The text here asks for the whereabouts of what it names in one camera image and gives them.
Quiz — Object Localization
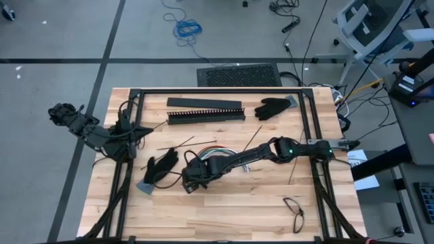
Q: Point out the black eyeglasses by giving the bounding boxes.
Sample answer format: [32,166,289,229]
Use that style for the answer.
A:
[282,197,305,235]

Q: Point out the black floor cable bundle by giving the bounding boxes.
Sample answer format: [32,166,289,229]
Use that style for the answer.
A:
[269,0,302,34]

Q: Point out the yellow floor cable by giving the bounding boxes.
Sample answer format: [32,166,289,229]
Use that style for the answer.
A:
[338,78,384,102]

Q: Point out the black box with labels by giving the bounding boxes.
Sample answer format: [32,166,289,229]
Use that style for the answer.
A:
[388,71,434,108]

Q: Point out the green cable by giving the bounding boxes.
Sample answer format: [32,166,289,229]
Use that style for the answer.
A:
[198,145,237,157]

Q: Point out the black slotted cable raceway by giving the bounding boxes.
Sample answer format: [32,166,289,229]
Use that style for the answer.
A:
[166,108,246,125]

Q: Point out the black stand pole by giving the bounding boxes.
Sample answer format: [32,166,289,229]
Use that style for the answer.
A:
[398,47,434,79]

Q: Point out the thin black hanging cable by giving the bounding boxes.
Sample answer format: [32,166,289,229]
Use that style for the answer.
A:
[338,0,416,106]
[300,0,329,85]

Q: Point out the black desk crossbar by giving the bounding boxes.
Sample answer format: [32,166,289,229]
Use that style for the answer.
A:
[351,144,413,182]

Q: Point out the white floor cable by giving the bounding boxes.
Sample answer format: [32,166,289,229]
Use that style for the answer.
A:
[331,87,350,118]

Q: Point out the black keyboard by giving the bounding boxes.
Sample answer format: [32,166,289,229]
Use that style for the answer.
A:
[413,182,434,224]

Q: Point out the black raceway cover strip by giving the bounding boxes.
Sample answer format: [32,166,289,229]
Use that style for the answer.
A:
[166,97,243,110]

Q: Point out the grey office chair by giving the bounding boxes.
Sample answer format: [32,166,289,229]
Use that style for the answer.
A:
[313,0,434,86]

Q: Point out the black aluminium frame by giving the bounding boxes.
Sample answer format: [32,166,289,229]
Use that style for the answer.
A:
[83,87,366,244]

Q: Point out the grey desk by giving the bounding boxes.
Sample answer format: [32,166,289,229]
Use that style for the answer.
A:
[398,162,434,244]
[382,73,434,167]

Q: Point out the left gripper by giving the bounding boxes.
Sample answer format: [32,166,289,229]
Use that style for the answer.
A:
[111,115,154,146]

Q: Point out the blue coiled floor cable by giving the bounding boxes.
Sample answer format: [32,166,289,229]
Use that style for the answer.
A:
[159,0,204,48]

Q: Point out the white paper sheet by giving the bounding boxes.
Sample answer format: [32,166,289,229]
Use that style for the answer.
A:
[346,148,380,192]

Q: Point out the black coiled floor cable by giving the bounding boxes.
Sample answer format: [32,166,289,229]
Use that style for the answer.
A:
[279,70,302,87]

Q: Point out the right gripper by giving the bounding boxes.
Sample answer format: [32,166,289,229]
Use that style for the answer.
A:
[182,157,218,194]

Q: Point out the black perforated case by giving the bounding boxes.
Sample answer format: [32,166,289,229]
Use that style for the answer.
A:
[196,62,283,88]

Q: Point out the black work glove grey cuff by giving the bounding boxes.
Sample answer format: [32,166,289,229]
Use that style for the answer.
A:
[254,94,299,122]
[136,147,180,196]

